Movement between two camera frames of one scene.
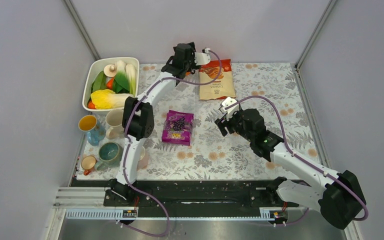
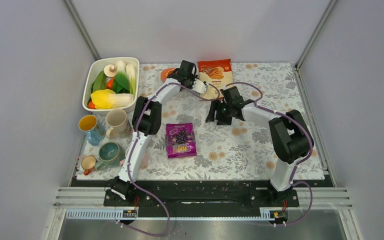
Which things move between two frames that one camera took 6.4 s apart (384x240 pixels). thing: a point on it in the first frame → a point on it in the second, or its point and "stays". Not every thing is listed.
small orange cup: x=88 y=163 stays
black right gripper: x=222 y=123 → x=217 y=105
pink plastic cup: x=143 y=159 stays
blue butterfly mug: x=95 y=131 stays
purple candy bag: x=178 y=127 → x=181 y=141
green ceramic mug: x=110 y=154 stays
